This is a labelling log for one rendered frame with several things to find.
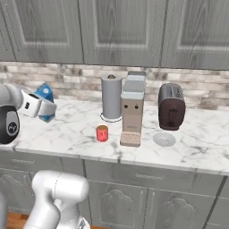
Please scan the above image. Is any grey lower cupboard door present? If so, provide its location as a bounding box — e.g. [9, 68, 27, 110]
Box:
[0, 168, 36, 216]
[145, 187, 216, 229]
[87, 180, 150, 229]

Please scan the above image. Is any beige coffee machine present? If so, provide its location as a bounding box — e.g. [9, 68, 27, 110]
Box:
[119, 71, 148, 148]

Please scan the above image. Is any grey paper towel roll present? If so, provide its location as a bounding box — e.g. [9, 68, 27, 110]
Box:
[99, 73, 123, 123]

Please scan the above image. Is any grey drawer handle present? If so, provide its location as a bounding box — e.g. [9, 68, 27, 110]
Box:
[135, 173, 165, 181]
[11, 158, 33, 165]

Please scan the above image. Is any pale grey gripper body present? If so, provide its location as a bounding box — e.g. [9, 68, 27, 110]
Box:
[37, 97, 58, 118]

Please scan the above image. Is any grey drawer front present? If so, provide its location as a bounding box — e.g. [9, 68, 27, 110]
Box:
[84, 159, 225, 193]
[0, 149, 63, 174]

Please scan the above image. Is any grey upper cupboard door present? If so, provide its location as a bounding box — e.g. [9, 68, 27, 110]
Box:
[78, 0, 168, 68]
[0, 12, 16, 63]
[160, 0, 229, 72]
[0, 0, 85, 65]

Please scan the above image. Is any dark brown toaster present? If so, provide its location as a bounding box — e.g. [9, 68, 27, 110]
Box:
[157, 82, 187, 131]

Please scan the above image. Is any grey cupboard door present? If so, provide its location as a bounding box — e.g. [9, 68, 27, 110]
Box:
[0, 12, 16, 63]
[0, 0, 85, 65]
[160, 0, 229, 72]
[145, 187, 216, 229]
[87, 180, 150, 229]
[0, 168, 36, 216]
[78, 0, 168, 68]

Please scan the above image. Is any red coffee cup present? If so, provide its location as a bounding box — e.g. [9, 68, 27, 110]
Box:
[95, 124, 110, 143]

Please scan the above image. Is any grey cupboard door handle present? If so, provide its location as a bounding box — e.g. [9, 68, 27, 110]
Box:
[149, 191, 157, 219]
[24, 174, 33, 199]

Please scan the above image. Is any blue milk carton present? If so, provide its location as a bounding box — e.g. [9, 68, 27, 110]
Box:
[34, 81, 56, 123]

